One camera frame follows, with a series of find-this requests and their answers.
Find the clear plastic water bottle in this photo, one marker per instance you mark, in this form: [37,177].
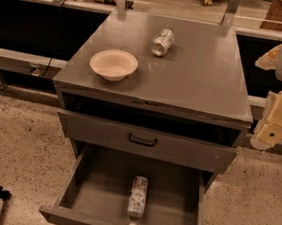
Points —
[137,200]

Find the grey drawer cabinet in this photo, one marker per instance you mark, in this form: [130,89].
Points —
[197,90]

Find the grey metal rail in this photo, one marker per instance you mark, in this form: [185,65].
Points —
[30,64]

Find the white paper bowl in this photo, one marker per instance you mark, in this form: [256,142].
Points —
[113,65]

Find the black drawer handle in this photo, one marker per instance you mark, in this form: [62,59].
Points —
[142,141]

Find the open grey middle drawer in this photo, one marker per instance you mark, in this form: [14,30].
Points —
[98,191]

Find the silver soda can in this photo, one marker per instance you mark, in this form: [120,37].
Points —
[162,42]

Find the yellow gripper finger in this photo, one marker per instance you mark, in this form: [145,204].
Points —
[269,60]
[268,131]

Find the closed grey top drawer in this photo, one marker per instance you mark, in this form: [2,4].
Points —
[172,148]

